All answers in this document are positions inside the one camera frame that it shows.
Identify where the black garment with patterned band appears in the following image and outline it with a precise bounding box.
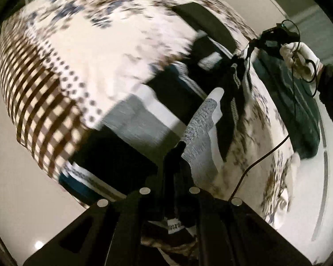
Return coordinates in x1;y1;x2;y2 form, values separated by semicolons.
58;37;253;258

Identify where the grey white striped garment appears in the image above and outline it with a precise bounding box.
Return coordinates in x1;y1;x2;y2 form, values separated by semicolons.
96;84;224;189

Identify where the dark green garment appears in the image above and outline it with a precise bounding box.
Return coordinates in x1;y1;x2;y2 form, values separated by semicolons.
253;50;321;159

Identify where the black cable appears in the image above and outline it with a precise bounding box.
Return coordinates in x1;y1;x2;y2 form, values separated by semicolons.
227;19;320;201

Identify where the floral patterned bed blanket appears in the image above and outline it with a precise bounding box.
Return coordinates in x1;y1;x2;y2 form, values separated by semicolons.
0;0;299;229

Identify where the dark grey folded cloth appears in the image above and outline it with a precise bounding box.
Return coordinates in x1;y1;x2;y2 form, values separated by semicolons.
172;2;237;53

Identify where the white gloved right hand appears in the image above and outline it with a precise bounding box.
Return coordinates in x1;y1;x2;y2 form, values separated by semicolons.
280;42;322;82

